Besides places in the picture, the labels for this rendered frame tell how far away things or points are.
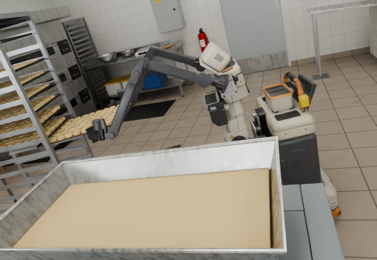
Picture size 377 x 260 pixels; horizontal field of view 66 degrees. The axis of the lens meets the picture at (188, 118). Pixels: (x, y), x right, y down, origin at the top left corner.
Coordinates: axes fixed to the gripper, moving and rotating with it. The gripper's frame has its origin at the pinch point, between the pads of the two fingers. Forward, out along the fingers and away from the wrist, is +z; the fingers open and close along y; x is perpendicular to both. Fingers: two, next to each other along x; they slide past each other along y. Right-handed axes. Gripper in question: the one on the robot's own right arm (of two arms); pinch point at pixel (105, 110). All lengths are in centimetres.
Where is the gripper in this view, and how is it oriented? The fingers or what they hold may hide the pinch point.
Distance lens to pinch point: 229.2
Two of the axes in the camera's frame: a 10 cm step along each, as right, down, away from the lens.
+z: -6.8, 4.5, -5.7
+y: -2.8, -8.9, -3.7
